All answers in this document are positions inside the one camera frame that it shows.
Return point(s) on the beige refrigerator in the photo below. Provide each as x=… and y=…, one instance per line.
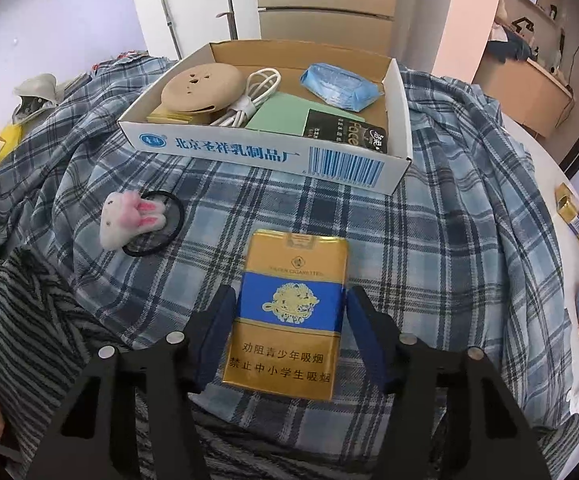
x=329, y=5

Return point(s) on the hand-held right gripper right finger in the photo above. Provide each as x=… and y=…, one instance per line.
x=369, y=340

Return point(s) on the white cardboard box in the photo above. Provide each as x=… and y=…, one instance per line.
x=219, y=147

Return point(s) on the black packet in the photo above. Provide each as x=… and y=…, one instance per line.
x=339, y=130

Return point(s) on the blue tissue packet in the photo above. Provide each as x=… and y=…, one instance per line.
x=339, y=85

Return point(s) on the yellow bag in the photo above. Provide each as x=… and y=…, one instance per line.
x=4, y=147

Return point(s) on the beige sink cabinet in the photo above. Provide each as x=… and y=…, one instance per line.
x=524, y=95

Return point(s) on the gold and blue cigarette pack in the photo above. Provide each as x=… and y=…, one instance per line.
x=289, y=310

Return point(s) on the white crumpled bag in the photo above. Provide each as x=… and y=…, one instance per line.
x=39, y=90

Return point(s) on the red broom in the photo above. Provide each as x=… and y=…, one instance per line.
x=229, y=10

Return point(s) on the grey striped cloth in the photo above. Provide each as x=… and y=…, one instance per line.
x=29, y=320

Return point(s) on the dark blue clothes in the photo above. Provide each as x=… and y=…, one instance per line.
x=509, y=45

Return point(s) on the pale yellow flat packet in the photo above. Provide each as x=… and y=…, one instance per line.
x=167, y=115

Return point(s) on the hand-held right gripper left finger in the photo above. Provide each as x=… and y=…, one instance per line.
x=214, y=340

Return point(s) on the small gold box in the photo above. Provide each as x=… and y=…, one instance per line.
x=575, y=215

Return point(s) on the beige round pad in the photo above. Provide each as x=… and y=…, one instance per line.
x=202, y=87

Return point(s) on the blue plaid cloth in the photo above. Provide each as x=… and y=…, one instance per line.
x=419, y=260

